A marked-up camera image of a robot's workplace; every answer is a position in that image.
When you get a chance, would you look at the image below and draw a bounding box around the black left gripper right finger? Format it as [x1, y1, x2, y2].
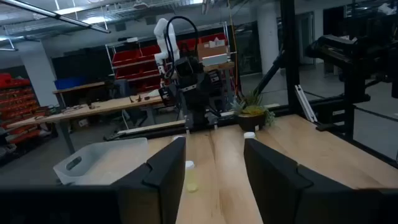
[243, 138, 360, 224]

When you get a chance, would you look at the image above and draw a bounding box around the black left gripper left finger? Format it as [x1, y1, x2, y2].
[111, 136, 187, 224]

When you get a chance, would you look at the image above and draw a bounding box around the clear plastic bin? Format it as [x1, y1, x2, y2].
[52, 137, 149, 187]

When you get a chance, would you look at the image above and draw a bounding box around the red storage bin rack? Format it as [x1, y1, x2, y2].
[105, 30, 233, 94]
[0, 73, 43, 147]

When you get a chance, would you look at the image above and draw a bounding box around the small potted succulent plant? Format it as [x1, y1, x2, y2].
[231, 91, 276, 132]

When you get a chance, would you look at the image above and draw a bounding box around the white box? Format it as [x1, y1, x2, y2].
[201, 53, 230, 67]

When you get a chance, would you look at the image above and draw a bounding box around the brown cardboard box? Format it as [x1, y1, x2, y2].
[197, 39, 229, 60]

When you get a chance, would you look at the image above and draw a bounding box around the silver aluminium extrusion bar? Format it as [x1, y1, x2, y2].
[294, 84, 318, 123]

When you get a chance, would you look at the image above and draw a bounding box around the long wooden workbench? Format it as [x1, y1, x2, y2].
[6, 92, 165, 156]

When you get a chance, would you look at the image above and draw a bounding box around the short wooden workbench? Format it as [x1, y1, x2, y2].
[52, 81, 106, 108]

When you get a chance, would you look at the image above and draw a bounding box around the blue plastic crate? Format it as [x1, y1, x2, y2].
[54, 77, 88, 91]

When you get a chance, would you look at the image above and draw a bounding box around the dark equipment on stand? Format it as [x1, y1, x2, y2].
[306, 18, 398, 142]

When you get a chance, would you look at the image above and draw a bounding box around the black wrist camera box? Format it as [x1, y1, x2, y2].
[174, 57, 197, 78]

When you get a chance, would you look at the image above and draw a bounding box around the hanging orange cable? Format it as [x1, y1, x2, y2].
[228, 0, 241, 96]

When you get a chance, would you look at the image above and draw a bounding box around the black cable loop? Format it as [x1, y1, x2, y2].
[164, 15, 200, 78]

